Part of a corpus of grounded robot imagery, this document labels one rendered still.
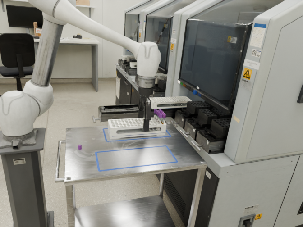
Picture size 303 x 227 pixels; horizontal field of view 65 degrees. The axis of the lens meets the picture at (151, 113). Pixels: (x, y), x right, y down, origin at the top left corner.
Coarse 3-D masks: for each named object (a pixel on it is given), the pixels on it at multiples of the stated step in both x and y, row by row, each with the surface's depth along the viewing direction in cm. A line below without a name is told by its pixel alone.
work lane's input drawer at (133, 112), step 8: (128, 104) 167; (136, 104) 169; (104, 112) 151; (112, 112) 153; (120, 112) 155; (128, 112) 157; (136, 112) 159; (152, 112) 162; (168, 112) 166; (104, 120) 152
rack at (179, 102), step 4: (180, 96) 178; (184, 96) 179; (152, 100) 164; (156, 100) 166; (160, 100) 166; (164, 100) 168; (168, 100) 167; (172, 100) 168; (176, 100) 169; (180, 100) 169; (184, 100) 171; (188, 100) 171; (152, 104) 162; (156, 104) 163; (160, 104) 175; (164, 104) 175; (168, 104) 176; (172, 104) 175; (176, 104) 172; (180, 104) 173; (184, 104) 173; (152, 108) 163; (156, 108) 164; (160, 108) 165; (164, 108) 166
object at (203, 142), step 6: (198, 132) 138; (204, 132) 136; (198, 138) 138; (204, 138) 133; (210, 138) 130; (222, 138) 131; (198, 144) 139; (204, 144) 133; (210, 144) 128; (216, 144) 130; (222, 144) 131; (198, 150) 131
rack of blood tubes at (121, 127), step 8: (112, 120) 126; (120, 120) 126; (128, 120) 127; (136, 120) 129; (152, 120) 130; (112, 128) 118; (120, 128) 119; (128, 128) 120; (136, 128) 122; (152, 128) 129; (120, 136) 121; (128, 136) 122; (136, 136) 124
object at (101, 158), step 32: (96, 128) 129; (96, 160) 102; (128, 160) 104; (160, 160) 106; (192, 160) 108; (160, 192) 162; (96, 224) 137; (128, 224) 138; (160, 224) 140; (192, 224) 120
